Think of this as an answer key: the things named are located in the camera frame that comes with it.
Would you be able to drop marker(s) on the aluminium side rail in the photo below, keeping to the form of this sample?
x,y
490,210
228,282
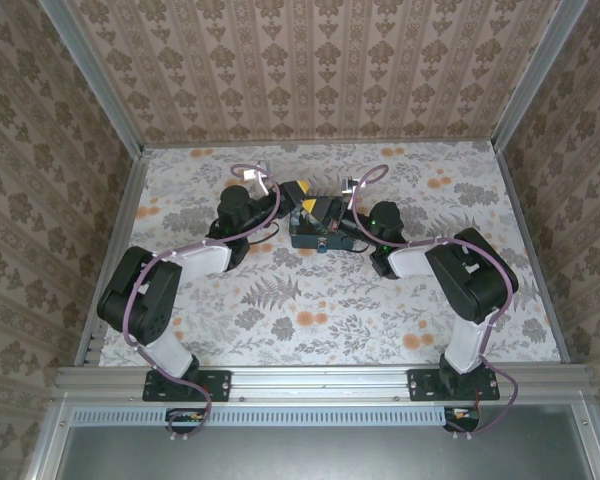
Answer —
x,y
125,215
525,215

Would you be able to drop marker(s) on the grey metal sheet panel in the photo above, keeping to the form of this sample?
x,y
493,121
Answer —
x,y
330,455

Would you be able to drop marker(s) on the starry night print tin box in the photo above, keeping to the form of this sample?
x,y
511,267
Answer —
x,y
307,239

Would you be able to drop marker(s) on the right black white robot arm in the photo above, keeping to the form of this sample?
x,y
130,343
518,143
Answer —
x,y
475,285

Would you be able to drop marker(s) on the small padlock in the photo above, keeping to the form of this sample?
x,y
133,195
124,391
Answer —
x,y
321,246

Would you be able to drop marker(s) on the floral table cloth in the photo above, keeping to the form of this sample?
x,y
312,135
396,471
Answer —
x,y
300,310

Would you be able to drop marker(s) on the aluminium front rail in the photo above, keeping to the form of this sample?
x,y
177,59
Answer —
x,y
320,382

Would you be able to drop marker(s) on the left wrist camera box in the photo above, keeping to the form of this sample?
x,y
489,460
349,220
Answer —
x,y
255,177

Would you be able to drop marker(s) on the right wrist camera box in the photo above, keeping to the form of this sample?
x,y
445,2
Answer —
x,y
349,190

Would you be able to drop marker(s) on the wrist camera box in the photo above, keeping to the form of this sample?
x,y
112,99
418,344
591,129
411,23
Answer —
x,y
255,177
349,190

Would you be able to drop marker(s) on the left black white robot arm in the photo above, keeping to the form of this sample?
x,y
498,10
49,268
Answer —
x,y
140,290

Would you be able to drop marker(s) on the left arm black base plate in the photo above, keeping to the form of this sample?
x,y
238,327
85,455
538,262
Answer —
x,y
215,386

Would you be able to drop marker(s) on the aluminium corner post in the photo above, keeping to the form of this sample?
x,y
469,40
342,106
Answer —
x,y
95,80
535,75

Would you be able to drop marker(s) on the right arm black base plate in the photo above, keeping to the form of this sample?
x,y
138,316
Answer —
x,y
422,386

